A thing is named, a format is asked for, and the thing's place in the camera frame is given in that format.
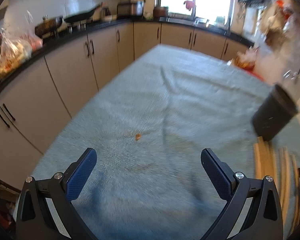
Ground red cloth at window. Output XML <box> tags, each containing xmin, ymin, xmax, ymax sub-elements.
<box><xmin>184</xmin><ymin>0</ymin><xmax>196</xmax><ymax>11</ymax></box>

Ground brown clay pot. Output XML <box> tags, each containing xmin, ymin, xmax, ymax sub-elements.
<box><xmin>153</xmin><ymin>6</ymin><xmax>168</xmax><ymax>18</ymax></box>

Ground plastic bag with food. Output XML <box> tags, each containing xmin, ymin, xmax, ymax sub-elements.
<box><xmin>0</xmin><ymin>10</ymin><xmax>43</xmax><ymax>80</ymax></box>

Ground grey-green table cloth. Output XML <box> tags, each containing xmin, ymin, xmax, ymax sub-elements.
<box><xmin>16</xmin><ymin>45</ymin><xmax>300</xmax><ymax>239</ymax></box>

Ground black utensil holder cup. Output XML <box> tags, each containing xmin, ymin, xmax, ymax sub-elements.
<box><xmin>251</xmin><ymin>83</ymin><xmax>299</xmax><ymax>141</ymax></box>

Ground black wok pan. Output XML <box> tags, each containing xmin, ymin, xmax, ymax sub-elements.
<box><xmin>63</xmin><ymin>3</ymin><xmax>102</xmax><ymax>24</ymax></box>

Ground hanging plastic bags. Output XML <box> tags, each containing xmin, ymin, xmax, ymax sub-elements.
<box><xmin>260</xmin><ymin>0</ymin><xmax>300</xmax><ymax>50</ymax></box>

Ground wooden chopstick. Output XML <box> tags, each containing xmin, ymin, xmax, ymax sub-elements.
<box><xmin>289</xmin><ymin>155</ymin><xmax>300</xmax><ymax>236</ymax></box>
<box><xmin>254</xmin><ymin>143</ymin><xmax>263</xmax><ymax>179</ymax></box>
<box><xmin>279</xmin><ymin>146</ymin><xmax>291</xmax><ymax>225</ymax></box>
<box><xmin>258</xmin><ymin>137</ymin><xmax>277</xmax><ymax>182</ymax></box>

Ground clear glass mug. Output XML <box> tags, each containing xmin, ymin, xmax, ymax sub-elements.
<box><xmin>275</xmin><ymin>12</ymin><xmax>300</xmax><ymax>100</ymax></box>

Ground dark cooking pot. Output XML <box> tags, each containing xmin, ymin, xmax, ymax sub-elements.
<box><xmin>34</xmin><ymin>15</ymin><xmax>63</xmax><ymax>37</ymax></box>

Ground beige kitchen base cabinets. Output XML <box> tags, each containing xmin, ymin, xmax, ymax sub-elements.
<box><xmin>0</xmin><ymin>21</ymin><xmax>251</xmax><ymax>190</ymax></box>

